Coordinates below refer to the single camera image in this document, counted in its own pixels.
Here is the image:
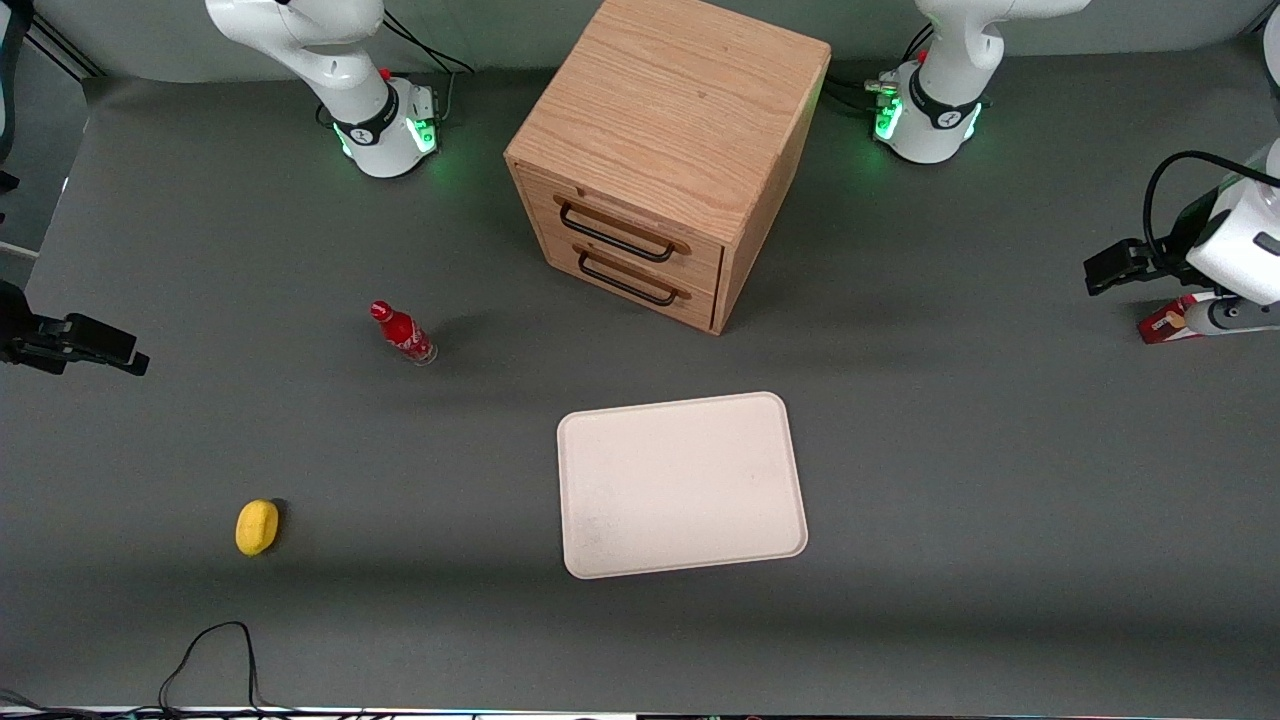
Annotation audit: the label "beige plastic tray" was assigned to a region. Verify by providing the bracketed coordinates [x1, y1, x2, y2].
[556, 391, 810, 581]

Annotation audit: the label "wooden drawer front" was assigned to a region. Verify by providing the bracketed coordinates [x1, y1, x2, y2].
[524, 168, 725, 293]
[540, 226, 721, 333]

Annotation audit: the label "red cola bottle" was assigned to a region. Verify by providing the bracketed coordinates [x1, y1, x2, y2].
[369, 300, 439, 367]

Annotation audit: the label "wooden drawer cabinet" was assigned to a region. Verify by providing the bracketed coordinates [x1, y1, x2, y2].
[504, 0, 833, 337]

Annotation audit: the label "yellow lemon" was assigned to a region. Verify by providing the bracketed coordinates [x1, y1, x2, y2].
[235, 499, 282, 557]

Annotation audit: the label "black drawer handle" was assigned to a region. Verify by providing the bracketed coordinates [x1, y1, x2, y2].
[553, 195, 692, 265]
[573, 243, 692, 308]

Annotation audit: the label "black left base cables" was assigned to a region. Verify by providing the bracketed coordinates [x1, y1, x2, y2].
[826, 25, 937, 117]

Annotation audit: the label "black base cables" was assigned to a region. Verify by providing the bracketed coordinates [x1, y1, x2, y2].
[826, 25, 937, 117]
[380, 10, 477, 123]

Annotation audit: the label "black right base cables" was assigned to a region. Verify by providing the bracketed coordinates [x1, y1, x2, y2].
[380, 10, 477, 123]

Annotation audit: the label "black left wrist bracket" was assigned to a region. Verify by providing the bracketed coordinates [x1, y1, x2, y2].
[1084, 238, 1201, 297]

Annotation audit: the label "black wrist bracket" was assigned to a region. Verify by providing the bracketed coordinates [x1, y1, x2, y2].
[1084, 238, 1201, 297]
[0, 280, 152, 378]

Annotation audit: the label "black looped table cable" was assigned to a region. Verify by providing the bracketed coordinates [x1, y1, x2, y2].
[158, 621, 301, 717]

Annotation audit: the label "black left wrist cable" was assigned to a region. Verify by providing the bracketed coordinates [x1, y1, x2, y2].
[1144, 150, 1280, 263]

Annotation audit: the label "black right wrist bracket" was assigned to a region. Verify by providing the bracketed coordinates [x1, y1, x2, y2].
[0, 280, 152, 378]

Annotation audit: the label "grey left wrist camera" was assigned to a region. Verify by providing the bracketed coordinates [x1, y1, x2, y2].
[1184, 298, 1280, 338]

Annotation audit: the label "dark hanging cable sleeve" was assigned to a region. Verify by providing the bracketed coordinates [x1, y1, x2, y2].
[0, 0, 33, 196]

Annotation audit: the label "thin table edge cables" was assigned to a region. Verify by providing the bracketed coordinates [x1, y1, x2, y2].
[0, 688, 161, 720]

